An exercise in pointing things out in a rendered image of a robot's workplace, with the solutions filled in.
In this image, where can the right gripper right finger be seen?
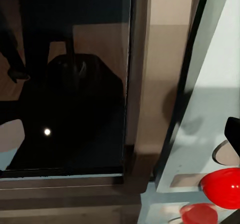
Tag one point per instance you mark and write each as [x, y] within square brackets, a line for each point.
[232, 132]

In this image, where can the microwave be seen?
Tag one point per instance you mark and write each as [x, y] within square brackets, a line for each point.
[117, 94]

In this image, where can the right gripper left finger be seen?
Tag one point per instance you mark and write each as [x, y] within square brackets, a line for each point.
[12, 134]

